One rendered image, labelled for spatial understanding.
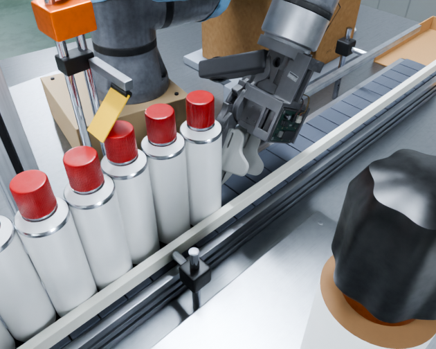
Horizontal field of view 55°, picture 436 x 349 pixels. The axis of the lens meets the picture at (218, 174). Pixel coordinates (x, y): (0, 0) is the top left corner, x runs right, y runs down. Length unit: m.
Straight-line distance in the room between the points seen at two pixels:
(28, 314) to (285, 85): 0.39
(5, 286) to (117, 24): 0.46
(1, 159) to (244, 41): 0.60
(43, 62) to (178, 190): 0.76
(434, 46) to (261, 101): 0.86
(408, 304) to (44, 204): 0.31
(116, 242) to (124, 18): 0.40
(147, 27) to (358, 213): 0.59
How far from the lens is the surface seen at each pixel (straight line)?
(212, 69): 0.60
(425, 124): 0.99
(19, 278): 0.47
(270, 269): 0.57
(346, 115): 0.86
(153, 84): 0.80
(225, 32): 1.01
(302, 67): 0.53
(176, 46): 1.21
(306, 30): 0.53
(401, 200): 0.25
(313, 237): 0.61
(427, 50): 1.30
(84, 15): 0.45
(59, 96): 0.86
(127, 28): 0.76
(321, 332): 0.36
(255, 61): 0.56
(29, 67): 1.20
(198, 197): 0.56
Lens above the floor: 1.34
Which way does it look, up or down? 42 degrees down
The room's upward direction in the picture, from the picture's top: straight up
